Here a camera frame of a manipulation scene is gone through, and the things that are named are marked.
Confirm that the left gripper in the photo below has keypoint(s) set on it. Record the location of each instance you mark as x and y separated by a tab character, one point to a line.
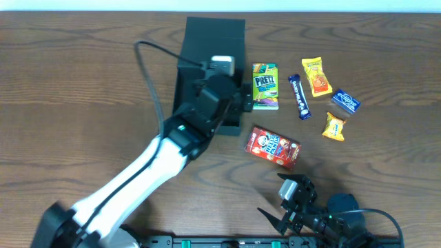
247	98

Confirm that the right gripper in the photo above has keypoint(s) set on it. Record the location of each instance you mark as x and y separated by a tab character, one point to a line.
296	205

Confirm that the green Pretz snack box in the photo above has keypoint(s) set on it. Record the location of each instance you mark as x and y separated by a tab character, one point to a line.
265	86

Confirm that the red Hello Panda box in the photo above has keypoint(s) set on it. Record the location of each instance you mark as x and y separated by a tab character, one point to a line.
273	147

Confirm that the black container box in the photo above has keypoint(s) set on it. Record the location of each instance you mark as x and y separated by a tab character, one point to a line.
205	38

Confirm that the blue Dairy Milk bar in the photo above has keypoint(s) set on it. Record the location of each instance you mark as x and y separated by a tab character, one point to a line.
303	108

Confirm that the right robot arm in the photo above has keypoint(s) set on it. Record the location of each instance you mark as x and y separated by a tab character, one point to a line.
338	224

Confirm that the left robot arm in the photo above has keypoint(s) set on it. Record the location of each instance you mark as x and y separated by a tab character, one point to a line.
93	221

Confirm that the small yellow snack packet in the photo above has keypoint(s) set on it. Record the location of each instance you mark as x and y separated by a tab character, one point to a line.
333	127

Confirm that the yellow orange candy packet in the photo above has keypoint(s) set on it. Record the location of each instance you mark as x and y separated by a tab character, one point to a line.
318	82

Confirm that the blue Eclipse mint box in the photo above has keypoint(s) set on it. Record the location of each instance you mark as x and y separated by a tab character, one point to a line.
346	101

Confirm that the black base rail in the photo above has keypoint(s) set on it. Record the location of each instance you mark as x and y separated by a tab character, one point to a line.
268	242

